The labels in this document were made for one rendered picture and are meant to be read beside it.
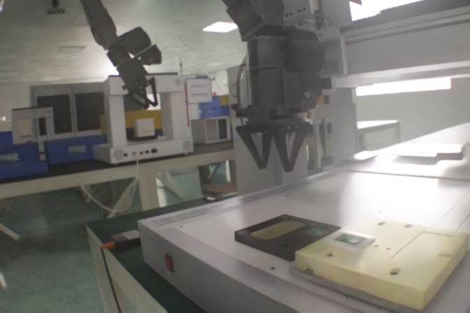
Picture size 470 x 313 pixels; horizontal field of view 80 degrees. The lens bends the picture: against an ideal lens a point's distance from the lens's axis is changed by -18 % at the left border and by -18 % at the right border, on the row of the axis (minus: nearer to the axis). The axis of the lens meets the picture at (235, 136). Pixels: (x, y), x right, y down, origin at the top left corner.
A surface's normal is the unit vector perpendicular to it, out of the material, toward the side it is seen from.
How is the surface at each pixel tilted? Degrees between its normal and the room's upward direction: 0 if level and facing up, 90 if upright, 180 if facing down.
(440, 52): 90
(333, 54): 90
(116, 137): 90
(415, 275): 0
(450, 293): 0
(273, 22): 84
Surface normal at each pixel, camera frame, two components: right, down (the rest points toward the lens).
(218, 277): -0.80, 0.11
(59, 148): 0.60, 0.01
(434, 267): -0.08, -0.99
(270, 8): 0.41, -0.08
